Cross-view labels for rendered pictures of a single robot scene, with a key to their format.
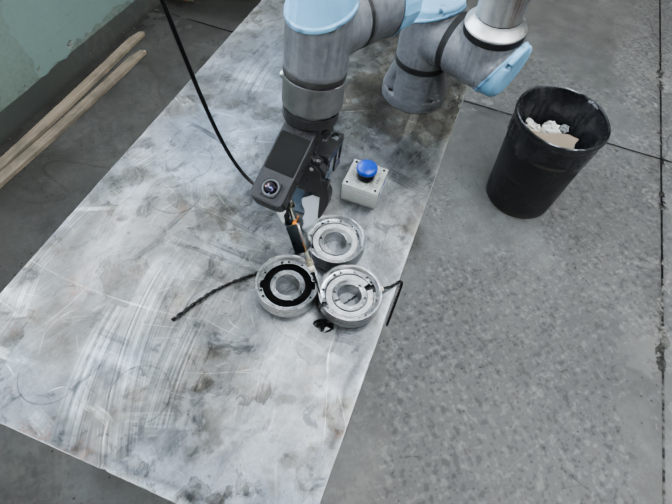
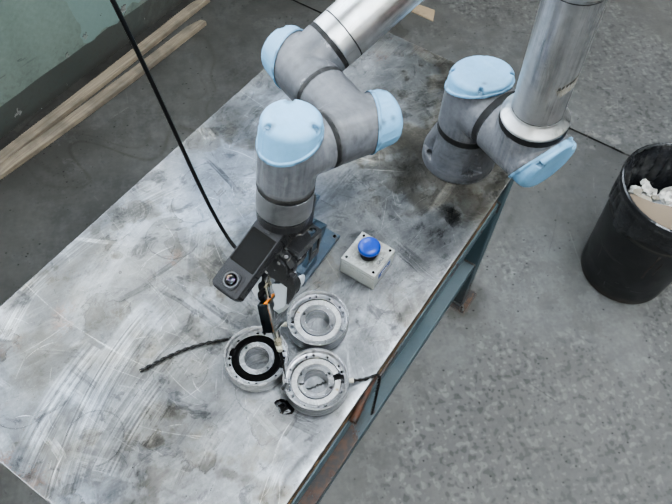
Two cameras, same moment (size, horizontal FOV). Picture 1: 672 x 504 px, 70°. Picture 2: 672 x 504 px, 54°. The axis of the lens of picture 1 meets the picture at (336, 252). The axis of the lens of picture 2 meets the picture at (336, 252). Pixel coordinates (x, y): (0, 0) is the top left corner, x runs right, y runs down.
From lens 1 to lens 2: 0.33 m
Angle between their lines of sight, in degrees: 9
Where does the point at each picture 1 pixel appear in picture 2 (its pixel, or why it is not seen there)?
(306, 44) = (269, 171)
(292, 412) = (230, 488)
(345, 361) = (295, 448)
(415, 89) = (453, 159)
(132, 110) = (177, 92)
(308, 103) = (272, 213)
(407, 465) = not seen: outside the picture
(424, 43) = (461, 117)
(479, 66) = (511, 156)
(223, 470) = not seen: outside the picture
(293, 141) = (260, 239)
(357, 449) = not seen: outside the picture
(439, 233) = (505, 302)
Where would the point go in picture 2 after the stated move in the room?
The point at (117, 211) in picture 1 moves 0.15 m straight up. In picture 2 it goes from (114, 247) to (92, 197)
